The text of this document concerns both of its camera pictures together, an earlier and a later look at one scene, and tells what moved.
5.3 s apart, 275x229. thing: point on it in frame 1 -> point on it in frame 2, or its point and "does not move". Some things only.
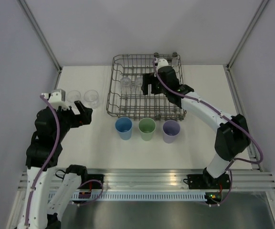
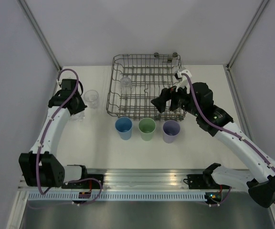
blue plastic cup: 123,125 does not move
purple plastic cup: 170,129 does not move
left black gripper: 85,114 -> 82,106
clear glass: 91,97 does not move
